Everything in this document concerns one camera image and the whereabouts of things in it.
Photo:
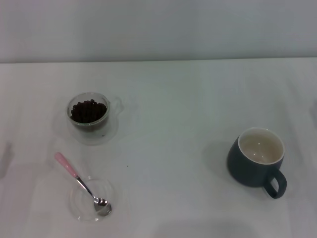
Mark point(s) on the clear glass cup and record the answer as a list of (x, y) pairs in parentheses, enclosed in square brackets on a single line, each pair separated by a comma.
[(112, 104)]

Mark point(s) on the white tablecloth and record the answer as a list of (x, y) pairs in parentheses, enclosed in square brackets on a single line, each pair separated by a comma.
[(173, 111)]

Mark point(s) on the small clear glass dish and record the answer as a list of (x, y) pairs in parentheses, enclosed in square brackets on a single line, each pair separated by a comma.
[(81, 200)]

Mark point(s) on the clear glass saucer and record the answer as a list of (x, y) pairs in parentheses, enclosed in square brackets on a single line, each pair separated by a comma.
[(109, 135)]

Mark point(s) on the dark coffee beans pile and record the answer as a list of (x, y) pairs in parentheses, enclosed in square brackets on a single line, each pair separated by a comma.
[(88, 111)]

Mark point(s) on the dark teal ceramic mug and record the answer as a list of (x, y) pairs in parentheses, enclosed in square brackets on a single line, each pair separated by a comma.
[(244, 171)]

